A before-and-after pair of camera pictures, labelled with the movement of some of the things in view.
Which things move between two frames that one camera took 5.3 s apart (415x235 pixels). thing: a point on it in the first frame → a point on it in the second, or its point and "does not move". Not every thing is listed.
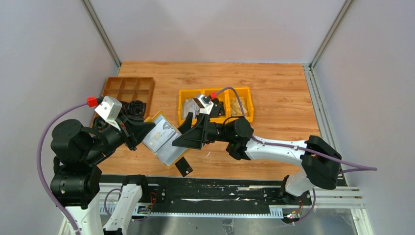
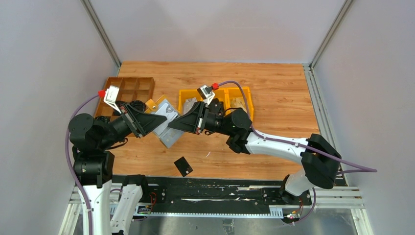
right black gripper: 206,130 → 201,117
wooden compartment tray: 130,88 does not move
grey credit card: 183,167 does not move
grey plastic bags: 191,105 does not move
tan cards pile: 235,107 does not move
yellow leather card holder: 160,140 → 161,106
